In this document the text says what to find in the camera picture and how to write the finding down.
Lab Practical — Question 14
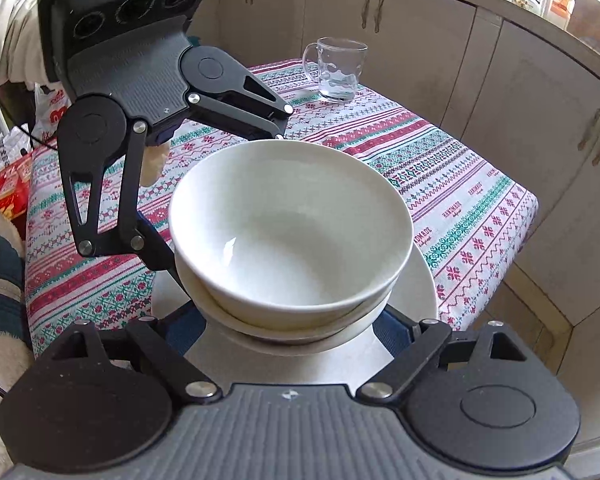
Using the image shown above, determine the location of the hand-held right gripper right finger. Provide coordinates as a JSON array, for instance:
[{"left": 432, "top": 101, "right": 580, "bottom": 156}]
[{"left": 356, "top": 306, "right": 529, "bottom": 404}]

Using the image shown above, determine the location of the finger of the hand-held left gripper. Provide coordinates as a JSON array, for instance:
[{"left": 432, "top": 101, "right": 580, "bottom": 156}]
[
  {"left": 187, "top": 62, "right": 295, "bottom": 142},
  {"left": 62, "top": 120, "right": 198, "bottom": 306}
]

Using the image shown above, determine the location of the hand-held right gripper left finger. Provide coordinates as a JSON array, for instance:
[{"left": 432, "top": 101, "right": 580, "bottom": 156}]
[{"left": 40, "top": 305, "right": 223, "bottom": 404}]

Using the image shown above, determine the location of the white plate with flower print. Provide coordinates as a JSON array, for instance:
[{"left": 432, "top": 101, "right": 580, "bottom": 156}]
[{"left": 150, "top": 246, "right": 439, "bottom": 398}]

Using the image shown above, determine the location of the plain white bowl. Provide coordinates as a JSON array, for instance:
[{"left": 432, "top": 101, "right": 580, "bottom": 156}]
[
  {"left": 174, "top": 252, "right": 397, "bottom": 347},
  {"left": 168, "top": 140, "right": 414, "bottom": 332}
]

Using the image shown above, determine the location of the person's left forearm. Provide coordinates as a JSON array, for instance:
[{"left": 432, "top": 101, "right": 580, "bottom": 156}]
[{"left": 0, "top": 0, "right": 61, "bottom": 92}]

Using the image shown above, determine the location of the clear glass mug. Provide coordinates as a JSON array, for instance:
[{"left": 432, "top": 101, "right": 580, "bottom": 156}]
[{"left": 301, "top": 37, "right": 369, "bottom": 104}]

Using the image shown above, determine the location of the white plastic bag red print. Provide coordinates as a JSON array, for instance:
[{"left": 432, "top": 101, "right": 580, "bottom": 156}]
[{"left": 30, "top": 85, "right": 77, "bottom": 154}]

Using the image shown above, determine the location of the person's fleece jacket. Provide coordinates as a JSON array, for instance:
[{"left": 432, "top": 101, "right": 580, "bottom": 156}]
[{"left": 0, "top": 195, "right": 38, "bottom": 480}]

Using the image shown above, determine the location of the patterned striped tablecloth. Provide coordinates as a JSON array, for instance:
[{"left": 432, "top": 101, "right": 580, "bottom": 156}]
[{"left": 24, "top": 57, "right": 539, "bottom": 361}]

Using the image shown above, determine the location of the brown cardboard sheet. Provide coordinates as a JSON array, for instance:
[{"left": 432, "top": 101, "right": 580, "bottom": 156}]
[{"left": 567, "top": 0, "right": 600, "bottom": 67}]

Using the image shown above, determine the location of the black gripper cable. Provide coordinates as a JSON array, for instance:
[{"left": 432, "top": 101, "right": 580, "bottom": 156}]
[{"left": 0, "top": 57, "right": 61, "bottom": 153}]

